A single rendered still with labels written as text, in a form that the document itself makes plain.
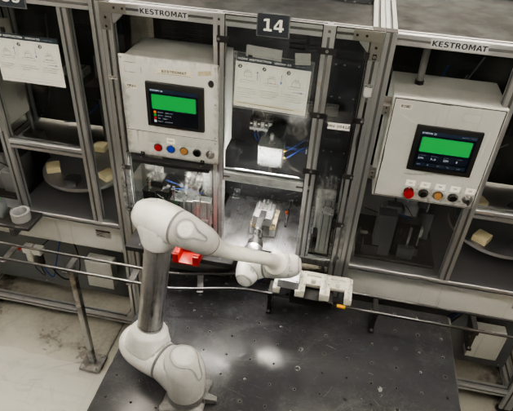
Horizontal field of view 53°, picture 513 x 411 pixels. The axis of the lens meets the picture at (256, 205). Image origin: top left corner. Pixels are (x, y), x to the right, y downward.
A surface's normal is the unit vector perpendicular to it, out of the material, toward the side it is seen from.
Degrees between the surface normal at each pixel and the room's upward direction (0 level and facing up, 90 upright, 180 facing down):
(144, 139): 90
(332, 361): 0
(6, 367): 0
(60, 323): 0
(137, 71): 90
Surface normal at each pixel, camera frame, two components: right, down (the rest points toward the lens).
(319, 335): 0.05, -0.80
